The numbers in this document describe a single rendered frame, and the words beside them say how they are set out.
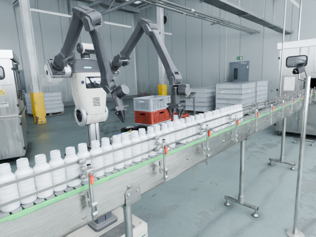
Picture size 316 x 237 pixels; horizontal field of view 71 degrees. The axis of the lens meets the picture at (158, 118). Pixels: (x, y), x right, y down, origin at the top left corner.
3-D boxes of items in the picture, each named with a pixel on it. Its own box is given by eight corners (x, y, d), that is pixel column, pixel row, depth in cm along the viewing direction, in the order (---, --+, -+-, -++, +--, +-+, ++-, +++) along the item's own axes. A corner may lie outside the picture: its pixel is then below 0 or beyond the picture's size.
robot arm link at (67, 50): (84, -4, 115) (71, 0, 107) (104, 16, 116) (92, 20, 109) (64, 55, 146) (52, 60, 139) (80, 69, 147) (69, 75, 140)
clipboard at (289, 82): (294, 90, 478) (296, 75, 472) (282, 90, 494) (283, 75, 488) (295, 90, 480) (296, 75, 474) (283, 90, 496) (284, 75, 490)
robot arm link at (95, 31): (93, 12, 118) (79, 17, 110) (102, 11, 115) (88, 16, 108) (111, 84, 142) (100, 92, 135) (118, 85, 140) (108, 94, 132)
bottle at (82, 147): (78, 177, 102) (74, 143, 99) (91, 175, 104) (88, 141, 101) (79, 183, 96) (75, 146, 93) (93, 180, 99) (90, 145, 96)
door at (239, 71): (247, 104, 1100) (248, 60, 1062) (228, 102, 1169) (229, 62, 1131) (248, 103, 1107) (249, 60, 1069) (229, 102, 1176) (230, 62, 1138)
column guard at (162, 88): (163, 106, 1143) (162, 84, 1123) (157, 105, 1170) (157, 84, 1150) (168, 105, 1171) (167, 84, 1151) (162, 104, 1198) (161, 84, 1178)
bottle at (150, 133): (157, 153, 132) (156, 125, 129) (155, 156, 126) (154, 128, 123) (147, 153, 132) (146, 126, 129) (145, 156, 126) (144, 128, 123)
